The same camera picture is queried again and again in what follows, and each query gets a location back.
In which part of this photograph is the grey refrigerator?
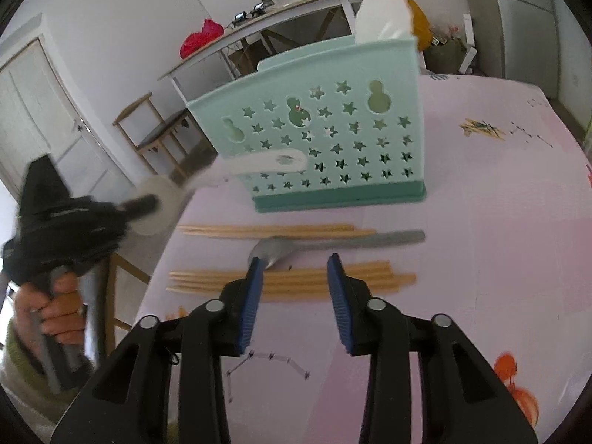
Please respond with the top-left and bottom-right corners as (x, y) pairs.
(485, 0), (581, 99)

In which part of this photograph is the white side table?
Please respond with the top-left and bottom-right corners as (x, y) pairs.
(158, 0), (371, 105)

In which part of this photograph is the large white plastic spoon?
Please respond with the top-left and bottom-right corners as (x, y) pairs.
(354, 0), (416, 42)

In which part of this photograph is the small cardboard box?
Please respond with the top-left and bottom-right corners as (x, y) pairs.
(229, 39), (275, 78)

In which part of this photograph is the metal spoon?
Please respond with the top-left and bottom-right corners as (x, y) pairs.
(249, 230), (426, 270)

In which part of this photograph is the person's left hand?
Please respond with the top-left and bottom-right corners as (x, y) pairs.
(14, 272), (90, 349)

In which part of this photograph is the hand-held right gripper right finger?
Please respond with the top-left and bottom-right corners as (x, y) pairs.
(326, 253), (539, 444)

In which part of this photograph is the cream plastic spoon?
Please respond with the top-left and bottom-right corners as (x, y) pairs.
(125, 148), (310, 238)

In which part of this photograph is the black charger device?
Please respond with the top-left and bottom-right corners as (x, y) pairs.
(231, 2), (272, 27)

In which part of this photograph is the red plastic bag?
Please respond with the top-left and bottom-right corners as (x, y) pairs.
(180, 18), (225, 59)

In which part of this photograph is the white door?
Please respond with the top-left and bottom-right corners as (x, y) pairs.
(0, 39), (125, 204)

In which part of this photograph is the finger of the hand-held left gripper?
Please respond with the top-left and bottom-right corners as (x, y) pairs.
(115, 195), (159, 220)

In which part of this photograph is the white upright box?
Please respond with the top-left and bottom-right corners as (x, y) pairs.
(462, 14), (478, 75)

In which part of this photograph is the yellow plastic bag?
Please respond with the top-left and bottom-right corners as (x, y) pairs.
(407, 0), (434, 51)

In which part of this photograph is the dark green bag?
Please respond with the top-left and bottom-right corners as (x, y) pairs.
(423, 37), (468, 75)

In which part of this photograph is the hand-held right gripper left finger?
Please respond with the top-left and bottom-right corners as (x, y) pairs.
(50, 258), (266, 444)

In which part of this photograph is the teal plastic utensil holder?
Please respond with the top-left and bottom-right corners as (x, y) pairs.
(187, 37), (427, 214)

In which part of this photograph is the wooden chair dark seat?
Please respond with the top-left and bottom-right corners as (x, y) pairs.
(114, 92), (218, 173)

